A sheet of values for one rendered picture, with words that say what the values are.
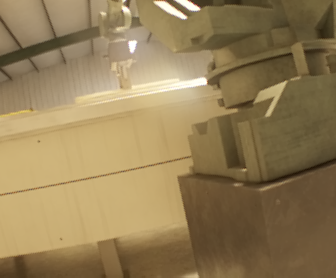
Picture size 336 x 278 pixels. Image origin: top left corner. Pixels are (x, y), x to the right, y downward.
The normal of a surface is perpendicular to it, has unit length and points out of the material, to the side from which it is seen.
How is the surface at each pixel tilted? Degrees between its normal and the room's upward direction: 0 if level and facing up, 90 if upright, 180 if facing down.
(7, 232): 90
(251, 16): 90
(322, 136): 90
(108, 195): 90
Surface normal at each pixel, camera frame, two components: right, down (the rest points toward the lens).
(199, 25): -0.55, 0.07
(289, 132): 0.22, -0.11
